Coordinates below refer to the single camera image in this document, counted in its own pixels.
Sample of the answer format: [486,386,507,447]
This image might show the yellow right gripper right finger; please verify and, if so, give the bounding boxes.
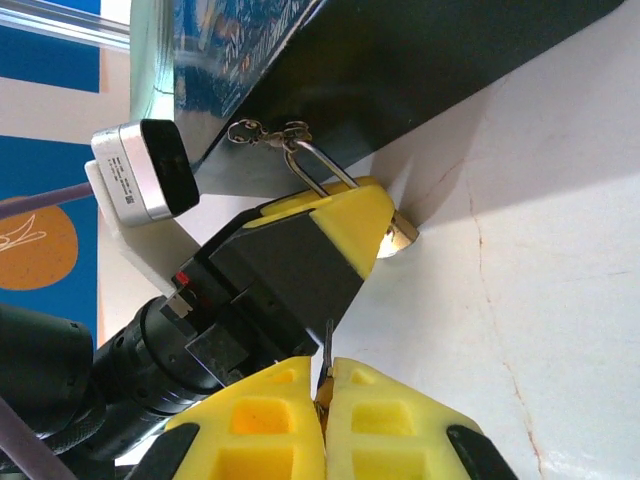
[322,357,519,480]

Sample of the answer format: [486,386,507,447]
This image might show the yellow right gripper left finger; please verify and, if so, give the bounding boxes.
[124,355,327,480]

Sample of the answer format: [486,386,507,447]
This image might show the starry night print box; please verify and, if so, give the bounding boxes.
[172,0,626,196]

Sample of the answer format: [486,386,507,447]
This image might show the blue floral wall panel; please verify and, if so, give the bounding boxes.
[0,134,99,341]
[0,24,101,94]

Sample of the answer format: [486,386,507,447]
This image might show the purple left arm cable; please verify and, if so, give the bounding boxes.
[0,182,96,480]

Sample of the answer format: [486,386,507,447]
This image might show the aluminium frame post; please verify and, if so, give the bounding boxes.
[0,9,132,51]

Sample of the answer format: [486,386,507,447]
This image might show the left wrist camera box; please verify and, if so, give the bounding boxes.
[89,118,201,227]

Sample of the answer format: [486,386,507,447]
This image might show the brass padlock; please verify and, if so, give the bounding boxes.
[283,138,421,260]

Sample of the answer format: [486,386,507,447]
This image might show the small keys on ring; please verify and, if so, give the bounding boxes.
[227,118,312,151]

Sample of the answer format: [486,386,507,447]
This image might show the mint green medicine bag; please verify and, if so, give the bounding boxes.
[128,0,176,119]

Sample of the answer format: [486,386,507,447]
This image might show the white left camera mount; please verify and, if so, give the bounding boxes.
[83,158,201,296]

